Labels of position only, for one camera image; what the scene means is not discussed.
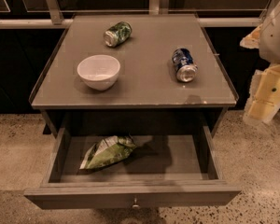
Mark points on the white ceramic bowl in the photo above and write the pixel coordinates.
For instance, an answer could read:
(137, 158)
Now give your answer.
(99, 72)

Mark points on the blue soda can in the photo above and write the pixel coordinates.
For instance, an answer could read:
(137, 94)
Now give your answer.
(185, 68)

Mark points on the grey wooden cabinet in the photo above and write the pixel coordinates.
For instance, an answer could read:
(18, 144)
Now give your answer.
(146, 77)

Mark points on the small metal drawer knob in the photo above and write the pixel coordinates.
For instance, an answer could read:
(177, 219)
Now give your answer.
(135, 204)

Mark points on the metal railing frame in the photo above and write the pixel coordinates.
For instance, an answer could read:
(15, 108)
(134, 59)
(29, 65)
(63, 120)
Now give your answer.
(58, 13)

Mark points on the green jalapeno chip bag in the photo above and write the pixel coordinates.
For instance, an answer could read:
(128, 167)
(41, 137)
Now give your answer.
(108, 151)

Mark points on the green soda can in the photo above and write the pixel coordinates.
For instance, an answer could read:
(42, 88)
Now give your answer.
(117, 34)

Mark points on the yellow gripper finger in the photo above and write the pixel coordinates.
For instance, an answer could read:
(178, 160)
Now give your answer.
(264, 96)
(251, 41)

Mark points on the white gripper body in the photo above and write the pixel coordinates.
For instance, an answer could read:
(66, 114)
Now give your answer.
(276, 36)

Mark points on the open grey top drawer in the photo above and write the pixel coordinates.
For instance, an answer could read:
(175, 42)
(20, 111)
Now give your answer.
(163, 171)

